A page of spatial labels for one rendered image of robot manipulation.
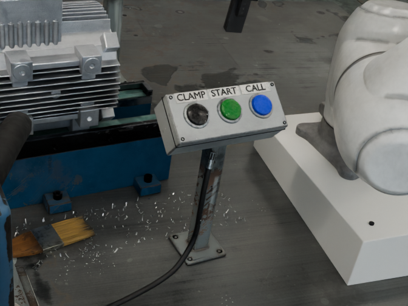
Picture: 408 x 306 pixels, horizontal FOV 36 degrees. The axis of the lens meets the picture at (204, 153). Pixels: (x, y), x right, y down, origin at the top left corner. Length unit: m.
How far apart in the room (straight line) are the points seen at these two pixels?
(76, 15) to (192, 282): 0.43
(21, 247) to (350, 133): 0.51
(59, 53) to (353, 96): 0.43
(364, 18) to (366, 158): 0.29
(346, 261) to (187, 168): 0.35
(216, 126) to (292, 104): 0.65
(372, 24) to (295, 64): 0.64
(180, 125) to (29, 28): 0.26
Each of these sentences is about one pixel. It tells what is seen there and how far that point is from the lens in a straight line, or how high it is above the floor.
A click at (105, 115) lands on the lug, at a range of 1.02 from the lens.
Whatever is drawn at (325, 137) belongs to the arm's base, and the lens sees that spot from 1.16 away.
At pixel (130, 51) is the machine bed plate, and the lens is 1.60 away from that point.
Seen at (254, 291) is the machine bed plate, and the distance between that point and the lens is 0.98.
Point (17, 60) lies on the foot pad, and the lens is 0.91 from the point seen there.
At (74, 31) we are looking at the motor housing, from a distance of 0.98.
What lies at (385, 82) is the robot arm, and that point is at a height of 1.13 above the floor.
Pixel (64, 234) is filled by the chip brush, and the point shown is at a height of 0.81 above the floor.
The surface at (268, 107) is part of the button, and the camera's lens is 0.88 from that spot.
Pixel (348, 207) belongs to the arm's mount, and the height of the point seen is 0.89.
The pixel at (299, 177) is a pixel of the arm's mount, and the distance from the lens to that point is 1.12.
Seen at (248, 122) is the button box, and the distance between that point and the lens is 0.86.
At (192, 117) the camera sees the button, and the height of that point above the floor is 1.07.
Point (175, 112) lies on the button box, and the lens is 0.82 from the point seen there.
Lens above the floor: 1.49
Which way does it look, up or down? 34 degrees down
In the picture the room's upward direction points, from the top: 10 degrees clockwise
